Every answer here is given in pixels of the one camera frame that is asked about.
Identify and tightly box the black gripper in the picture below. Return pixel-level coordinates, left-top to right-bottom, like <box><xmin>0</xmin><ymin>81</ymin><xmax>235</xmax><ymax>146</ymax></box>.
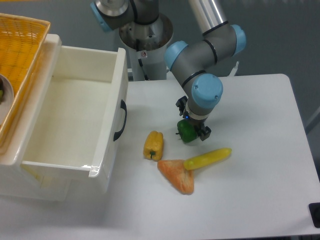
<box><xmin>175</xmin><ymin>95</ymin><xmax>212</xmax><ymax>141</ymax></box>

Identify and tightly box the green bell pepper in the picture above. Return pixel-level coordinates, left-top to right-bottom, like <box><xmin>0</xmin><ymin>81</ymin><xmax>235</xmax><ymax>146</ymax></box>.
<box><xmin>177</xmin><ymin>119</ymin><xmax>198</xmax><ymax>143</ymax></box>

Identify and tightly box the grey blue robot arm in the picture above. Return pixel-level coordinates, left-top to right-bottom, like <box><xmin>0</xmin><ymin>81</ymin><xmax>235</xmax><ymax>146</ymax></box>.
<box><xmin>90</xmin><ymin>0</ymin><xmax>247</xmax><ymax>143</ymax></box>

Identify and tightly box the yellow bell pepper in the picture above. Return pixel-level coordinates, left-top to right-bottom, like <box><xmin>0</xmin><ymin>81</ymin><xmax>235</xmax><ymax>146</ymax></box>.
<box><xmin>143</xmin><ymin>130</ymin><xmax>164</xmax><ymax>161</ymax></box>

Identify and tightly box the orange triangular bread slice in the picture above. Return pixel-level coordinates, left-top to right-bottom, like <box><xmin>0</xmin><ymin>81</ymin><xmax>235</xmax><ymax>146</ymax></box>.
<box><xmin>157</xmin><ymin>159</ymin><xmax>194</xmax><ymax>195</ymax></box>

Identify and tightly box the white open drawer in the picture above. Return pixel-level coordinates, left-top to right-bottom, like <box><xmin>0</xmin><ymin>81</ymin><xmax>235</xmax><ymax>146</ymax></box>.
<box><xmin>22</xmin><ymin>46</ymin><xmax>129</xmax><ymax>193</ymax></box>

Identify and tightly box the black corner table fixture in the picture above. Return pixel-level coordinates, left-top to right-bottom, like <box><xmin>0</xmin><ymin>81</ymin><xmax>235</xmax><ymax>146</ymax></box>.
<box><xmin>308</xmin><ymin>202</ymin><xmax>320</xmax><ymax>229</ymax></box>

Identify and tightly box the yellow woven plastic basket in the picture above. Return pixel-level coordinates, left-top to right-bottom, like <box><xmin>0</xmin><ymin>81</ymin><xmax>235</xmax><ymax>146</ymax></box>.
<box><xmin>0</xmin><ymin>13</ymin><xmax>51</xmax><ymax>145</ymax></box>

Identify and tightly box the white plate with food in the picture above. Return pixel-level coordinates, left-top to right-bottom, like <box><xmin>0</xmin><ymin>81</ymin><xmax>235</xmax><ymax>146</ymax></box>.
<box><xmin>0</xmin><ymin>74</ymin><xmax>15</xmax><ymax>125</ymax></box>

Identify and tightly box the white drawer cabinet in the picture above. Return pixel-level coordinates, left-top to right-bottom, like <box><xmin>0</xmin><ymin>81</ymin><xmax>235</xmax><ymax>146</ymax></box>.
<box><xmin>0</xmin><ymin>34</ymin><xmax>70</xmax><ymax>201</ymax></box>

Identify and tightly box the black drawer handle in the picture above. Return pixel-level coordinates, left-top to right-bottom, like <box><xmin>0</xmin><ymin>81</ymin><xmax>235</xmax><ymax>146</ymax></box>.
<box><xmin>113</xmin><ymin>99</ymin><xmax>128</xmax><ymax>142</ymax></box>

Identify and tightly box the black cable on pedestal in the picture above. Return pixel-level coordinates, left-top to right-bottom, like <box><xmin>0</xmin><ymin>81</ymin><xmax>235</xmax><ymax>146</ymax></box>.
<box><xmin>136</xmin><ymin>38</ymin><xmax>150</xmax><ymax>82</ymax></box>

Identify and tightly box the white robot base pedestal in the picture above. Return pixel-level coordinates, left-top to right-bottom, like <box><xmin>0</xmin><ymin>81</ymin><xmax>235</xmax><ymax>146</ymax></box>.
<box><xmin>119</xmin><ymin>13</ymin><xmax>173</xmax><ymax>81</ymax></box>

